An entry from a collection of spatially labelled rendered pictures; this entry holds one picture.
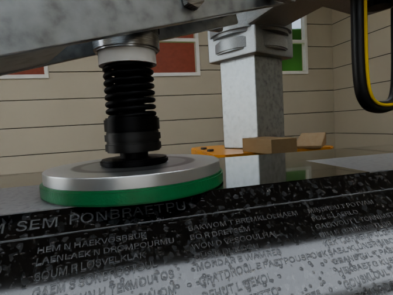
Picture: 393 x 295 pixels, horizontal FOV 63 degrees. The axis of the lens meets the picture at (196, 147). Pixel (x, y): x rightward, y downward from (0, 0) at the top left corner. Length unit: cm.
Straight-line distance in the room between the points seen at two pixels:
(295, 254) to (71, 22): 31
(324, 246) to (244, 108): 103
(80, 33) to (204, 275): 25
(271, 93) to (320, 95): 671
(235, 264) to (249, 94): 106
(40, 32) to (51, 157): 630
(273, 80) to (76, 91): 544
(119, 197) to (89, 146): 621
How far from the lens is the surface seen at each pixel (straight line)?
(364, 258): 38
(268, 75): 138
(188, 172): 33
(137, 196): 31
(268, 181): 39
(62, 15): 34
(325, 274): 35
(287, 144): 111
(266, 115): 135
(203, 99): 680
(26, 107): 667
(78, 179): 33
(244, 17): 132
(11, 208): 37
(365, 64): 82
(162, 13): 38
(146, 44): 39
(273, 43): 134
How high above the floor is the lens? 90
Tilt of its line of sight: 4 degrees down
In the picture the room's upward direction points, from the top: 3 degrees counter-clockwise
